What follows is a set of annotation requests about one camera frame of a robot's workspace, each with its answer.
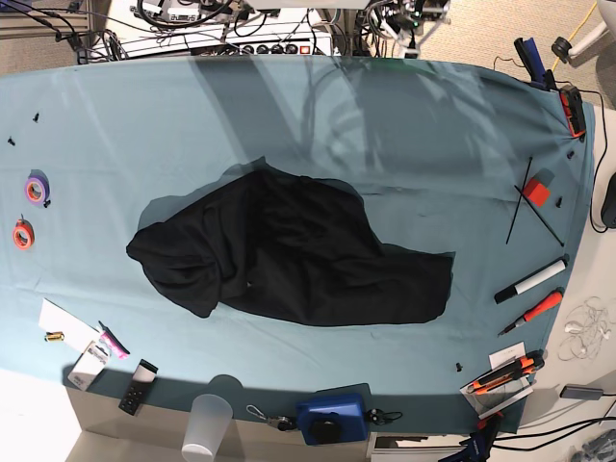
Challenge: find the black t-shirt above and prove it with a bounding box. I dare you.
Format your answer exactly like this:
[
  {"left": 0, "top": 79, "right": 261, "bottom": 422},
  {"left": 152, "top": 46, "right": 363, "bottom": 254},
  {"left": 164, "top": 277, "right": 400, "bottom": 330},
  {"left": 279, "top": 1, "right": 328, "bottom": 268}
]
[{"left": 126, "top": 167, "right": 454, "bottom": 327}]

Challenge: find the teal table cloth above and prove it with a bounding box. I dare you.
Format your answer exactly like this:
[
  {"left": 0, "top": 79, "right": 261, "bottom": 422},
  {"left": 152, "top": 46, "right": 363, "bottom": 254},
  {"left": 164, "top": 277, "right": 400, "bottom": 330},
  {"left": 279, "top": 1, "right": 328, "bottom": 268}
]
[{"left": 1, "top": 56, "right": 603, "bottom": 433}]

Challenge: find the blue box with knob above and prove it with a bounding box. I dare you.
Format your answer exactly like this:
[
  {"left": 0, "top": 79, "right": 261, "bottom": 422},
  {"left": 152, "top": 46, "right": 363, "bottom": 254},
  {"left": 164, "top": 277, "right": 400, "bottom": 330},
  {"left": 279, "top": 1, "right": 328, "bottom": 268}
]
[{"left": 295, "top": 393, "right": 369, "bottom": 446}]

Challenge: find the translucent plastic cup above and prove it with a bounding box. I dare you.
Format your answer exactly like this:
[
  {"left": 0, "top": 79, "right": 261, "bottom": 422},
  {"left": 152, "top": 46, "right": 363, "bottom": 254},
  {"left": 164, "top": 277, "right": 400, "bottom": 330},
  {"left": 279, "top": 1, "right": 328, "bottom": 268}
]
[{"left": 181, "top": 394, "right": 233, "bottom": 462}]

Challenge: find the small black remote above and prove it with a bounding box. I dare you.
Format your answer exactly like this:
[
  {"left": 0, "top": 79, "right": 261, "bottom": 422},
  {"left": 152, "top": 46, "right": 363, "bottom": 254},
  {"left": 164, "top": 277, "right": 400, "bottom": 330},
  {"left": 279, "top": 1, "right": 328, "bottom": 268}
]
[{"left": 118, "top": 359, "right": 158, "bottom": 416}]

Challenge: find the pink packaged item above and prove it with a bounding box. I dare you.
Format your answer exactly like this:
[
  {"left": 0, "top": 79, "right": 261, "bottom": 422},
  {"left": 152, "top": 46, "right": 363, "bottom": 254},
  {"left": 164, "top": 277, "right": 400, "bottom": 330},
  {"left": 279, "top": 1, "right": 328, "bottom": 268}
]
[{"left": 98, "top": 321, "right": 130, "bottom": 360}]

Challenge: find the red cube block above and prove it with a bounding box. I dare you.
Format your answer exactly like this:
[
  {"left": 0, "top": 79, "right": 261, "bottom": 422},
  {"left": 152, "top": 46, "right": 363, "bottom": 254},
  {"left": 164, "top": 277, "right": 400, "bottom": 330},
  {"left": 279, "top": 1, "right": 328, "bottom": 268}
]
[{"left": 523, "top": 178, "right": 551, "bottom": 207}]

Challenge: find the long black stick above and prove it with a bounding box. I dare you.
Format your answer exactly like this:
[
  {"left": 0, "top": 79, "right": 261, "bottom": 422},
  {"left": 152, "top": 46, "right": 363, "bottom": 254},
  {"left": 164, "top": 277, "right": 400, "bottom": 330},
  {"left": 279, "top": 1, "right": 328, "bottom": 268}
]
[{"left": 505, "top": 156, "right": 533, "bottom": 245}]

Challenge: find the black and white marker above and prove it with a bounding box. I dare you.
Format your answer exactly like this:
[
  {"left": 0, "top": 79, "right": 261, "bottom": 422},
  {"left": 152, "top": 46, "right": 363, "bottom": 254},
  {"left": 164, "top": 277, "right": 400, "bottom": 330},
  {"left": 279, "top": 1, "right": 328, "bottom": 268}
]
[{"left": 494, "top": 255, "right": 569, "bottom": 304}]

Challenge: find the white card package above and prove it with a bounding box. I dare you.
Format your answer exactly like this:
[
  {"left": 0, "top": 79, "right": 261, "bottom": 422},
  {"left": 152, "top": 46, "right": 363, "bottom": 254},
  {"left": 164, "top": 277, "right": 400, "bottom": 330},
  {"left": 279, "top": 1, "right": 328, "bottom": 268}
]
[{"left": 67, "top": 341, "right": 111, "bottom": 391}]

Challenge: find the orange utility knife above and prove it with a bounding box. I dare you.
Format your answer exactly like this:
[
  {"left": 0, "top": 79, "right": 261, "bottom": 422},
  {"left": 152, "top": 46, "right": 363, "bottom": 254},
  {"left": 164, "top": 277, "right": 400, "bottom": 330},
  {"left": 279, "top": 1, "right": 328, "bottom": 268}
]
[{"left": 466, "top": 350, "right": 545, "bottom": 395}]

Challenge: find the white paper sheet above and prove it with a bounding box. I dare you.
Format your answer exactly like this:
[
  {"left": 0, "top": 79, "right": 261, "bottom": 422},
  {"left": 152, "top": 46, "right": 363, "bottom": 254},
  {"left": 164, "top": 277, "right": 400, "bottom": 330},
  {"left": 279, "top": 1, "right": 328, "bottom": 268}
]
[{"left": 38, "top": 298, "right": 101, "bottom": 352}]

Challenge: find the purple tape roll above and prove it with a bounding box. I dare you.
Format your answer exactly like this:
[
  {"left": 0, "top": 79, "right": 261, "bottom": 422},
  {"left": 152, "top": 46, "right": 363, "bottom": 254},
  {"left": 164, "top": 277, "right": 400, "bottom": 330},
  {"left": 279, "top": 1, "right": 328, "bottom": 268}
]
[{"left": 24, "top": 169, "right": 51, "bottom": 208}]

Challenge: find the small brass battery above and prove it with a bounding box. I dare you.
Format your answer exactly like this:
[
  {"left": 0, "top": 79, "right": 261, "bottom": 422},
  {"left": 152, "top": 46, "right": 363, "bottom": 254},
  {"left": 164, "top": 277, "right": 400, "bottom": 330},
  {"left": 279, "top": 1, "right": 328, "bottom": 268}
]
[{"left": 44, "top": 331, "right": 64, "bottom": 343}]

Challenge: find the orange tape roll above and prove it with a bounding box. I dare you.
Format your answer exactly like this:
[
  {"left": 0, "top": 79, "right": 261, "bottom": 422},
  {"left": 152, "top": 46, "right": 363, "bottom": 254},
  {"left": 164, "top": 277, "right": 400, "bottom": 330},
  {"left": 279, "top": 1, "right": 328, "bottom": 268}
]
[{"left": 13, "top": 217, "right": 35, "bottom": 250}]

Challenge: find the orange black clamp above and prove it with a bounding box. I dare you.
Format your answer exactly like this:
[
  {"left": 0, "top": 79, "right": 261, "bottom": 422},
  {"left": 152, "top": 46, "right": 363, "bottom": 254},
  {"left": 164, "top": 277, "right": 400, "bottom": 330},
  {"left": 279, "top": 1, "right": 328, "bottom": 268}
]
[{"left": 559, "top": 84, "right": 586, "bottom": 138}]

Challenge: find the orange handled screwdriver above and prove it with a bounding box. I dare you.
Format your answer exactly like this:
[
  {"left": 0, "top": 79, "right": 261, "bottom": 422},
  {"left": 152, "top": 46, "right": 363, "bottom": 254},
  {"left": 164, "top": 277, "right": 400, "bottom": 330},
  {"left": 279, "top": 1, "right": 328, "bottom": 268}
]
[{"left": 498, "top": 288, "right": 564, "bottom": 337}]

